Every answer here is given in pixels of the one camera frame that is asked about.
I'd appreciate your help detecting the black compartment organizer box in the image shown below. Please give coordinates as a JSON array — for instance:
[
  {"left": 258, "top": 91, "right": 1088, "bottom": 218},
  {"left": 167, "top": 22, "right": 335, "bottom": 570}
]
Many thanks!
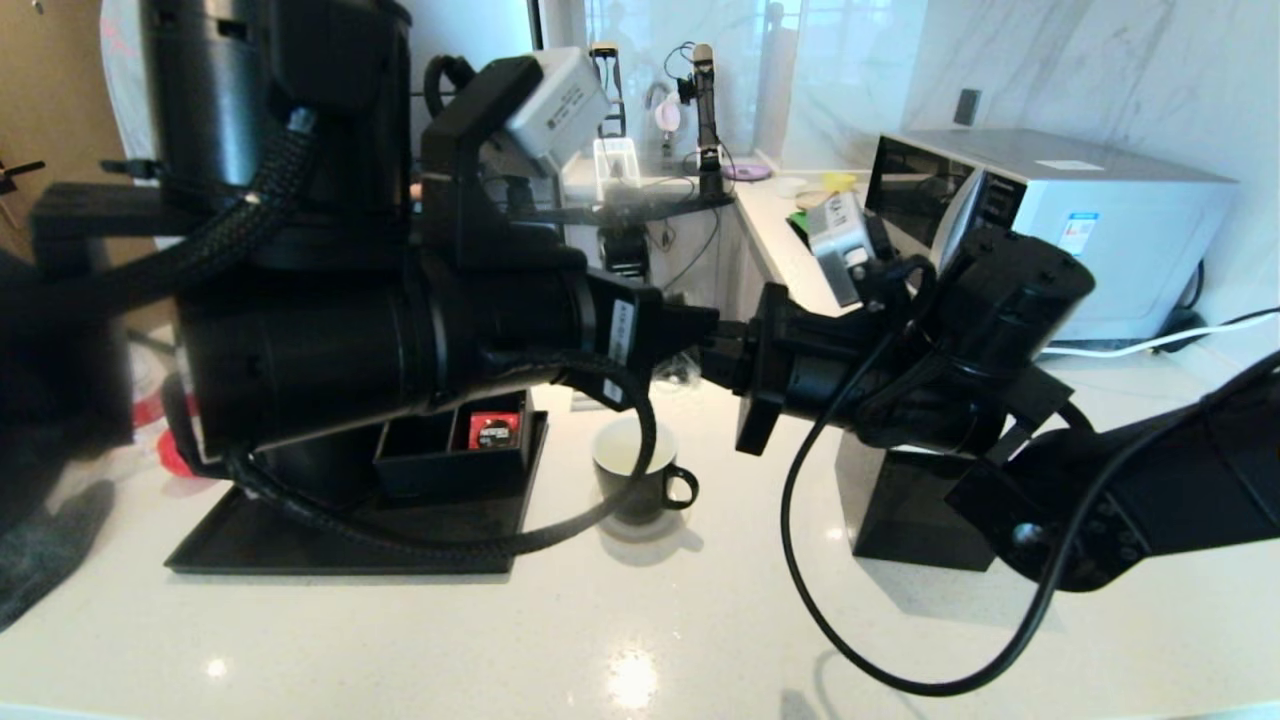
[{"left": 375, "top": 390, "right": 531, "bottom": 498}]

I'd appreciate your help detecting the black power cable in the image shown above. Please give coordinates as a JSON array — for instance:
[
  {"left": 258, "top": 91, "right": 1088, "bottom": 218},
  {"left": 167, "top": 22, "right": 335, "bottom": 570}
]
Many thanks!
[{"left": 1168, "top": 260, "right": 1206, "bottom": 317}]

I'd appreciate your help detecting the red toy apple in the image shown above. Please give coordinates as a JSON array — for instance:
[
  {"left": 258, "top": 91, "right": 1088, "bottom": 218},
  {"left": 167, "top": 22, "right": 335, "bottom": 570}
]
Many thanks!
[{"left": 155, "top": 400, "right": 201, "bottom": 479}]

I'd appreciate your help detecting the black tissue box white lid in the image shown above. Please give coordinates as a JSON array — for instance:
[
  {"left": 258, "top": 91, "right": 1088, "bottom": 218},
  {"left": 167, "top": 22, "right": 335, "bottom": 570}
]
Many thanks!
[{"left": 835, "top": 430, "right": 1001, "bottom": 572}]

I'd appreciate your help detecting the black serving tray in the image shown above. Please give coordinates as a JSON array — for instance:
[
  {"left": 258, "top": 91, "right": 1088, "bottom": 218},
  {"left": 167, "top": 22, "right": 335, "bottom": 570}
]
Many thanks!
[{"left": 165, "top": 412, "right": 549, "bottom": 576}]

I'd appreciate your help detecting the black robot stand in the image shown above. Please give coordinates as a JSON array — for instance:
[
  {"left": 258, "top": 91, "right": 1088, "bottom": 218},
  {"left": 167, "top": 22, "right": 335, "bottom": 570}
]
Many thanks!
[{"left": 500, "top": 188, "right": 743, "bottom": 337}]

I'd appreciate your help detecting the red packaged item with label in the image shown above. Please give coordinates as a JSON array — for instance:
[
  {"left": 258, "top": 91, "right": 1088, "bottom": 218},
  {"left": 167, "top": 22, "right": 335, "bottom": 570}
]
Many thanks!
[{"left": 468, "top": 411, "right": 521, "bottom": 451}]

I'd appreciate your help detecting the silver microwave oven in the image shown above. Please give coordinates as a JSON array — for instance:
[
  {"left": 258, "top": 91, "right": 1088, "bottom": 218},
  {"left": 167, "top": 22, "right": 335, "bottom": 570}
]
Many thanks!
[{"left": 865, "top": 128, "right": 1239, "bottom": 343}]

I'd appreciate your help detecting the white dish rack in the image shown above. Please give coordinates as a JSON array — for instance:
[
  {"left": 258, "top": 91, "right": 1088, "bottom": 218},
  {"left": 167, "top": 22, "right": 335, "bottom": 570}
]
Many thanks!
[{"left": 593, "top": 138, "right": 642, "bottom": 204}]

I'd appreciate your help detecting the white cable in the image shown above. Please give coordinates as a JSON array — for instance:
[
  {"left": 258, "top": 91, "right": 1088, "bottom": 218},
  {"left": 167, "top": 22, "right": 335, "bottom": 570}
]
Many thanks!
[{"left": 1040, "top": 308, "right": 1280, "bottom": 359}]

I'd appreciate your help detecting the black ladder-shaped frame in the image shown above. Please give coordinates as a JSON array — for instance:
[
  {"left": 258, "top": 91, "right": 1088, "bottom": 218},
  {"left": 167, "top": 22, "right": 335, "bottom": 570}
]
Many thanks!
[{"left": 589, "top": 42, "right": 628, "bottom": 141}]

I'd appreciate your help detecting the black mug white inside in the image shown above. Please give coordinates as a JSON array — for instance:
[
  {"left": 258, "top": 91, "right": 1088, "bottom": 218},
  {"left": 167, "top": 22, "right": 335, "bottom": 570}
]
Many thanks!
[{"left": 592, "top": 416, "right": 700, "bottom": 526}]

